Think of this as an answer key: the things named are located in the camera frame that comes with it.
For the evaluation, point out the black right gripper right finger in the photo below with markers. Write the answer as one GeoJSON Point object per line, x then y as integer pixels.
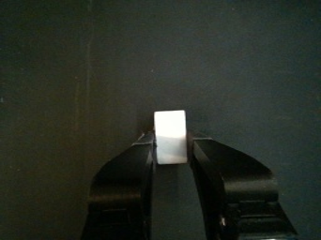
{"type": "Point", "coordinates": [243, 190]}

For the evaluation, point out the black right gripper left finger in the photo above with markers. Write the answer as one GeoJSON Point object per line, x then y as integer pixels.
{"type": "Point", "coordinates": [121, 187]}

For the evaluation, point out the white toy sushi piece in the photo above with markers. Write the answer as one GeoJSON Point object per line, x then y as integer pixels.
{"type": "Point", "coordinates": [171, 134]}

